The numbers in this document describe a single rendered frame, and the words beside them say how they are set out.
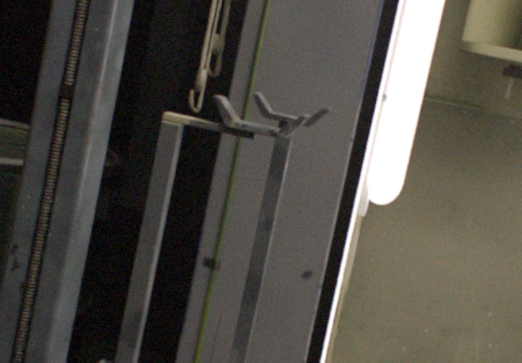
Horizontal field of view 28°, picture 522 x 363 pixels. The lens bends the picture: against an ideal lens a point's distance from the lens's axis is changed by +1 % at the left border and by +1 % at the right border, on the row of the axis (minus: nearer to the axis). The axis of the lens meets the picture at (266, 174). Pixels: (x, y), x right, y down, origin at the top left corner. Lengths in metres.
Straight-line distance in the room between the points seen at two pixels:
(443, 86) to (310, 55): 1.89
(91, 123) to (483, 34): 2.11
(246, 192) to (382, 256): 1.64
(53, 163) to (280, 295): 0.56
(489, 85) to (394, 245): 0.60
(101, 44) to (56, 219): 0.16
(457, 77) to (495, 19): 0.38
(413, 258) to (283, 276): 1.63
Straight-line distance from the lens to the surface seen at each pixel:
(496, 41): 2.94
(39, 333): 0.99
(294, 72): 1.41
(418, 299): 3.00
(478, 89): 3.28
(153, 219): 0.86
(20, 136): 2.31
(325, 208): 1.41
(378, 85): 1.41
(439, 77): 3.28
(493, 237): 3.11
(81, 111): 0.94
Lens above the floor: 1.16
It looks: 7 degrees down
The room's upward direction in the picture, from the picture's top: 12 degrees clockwise
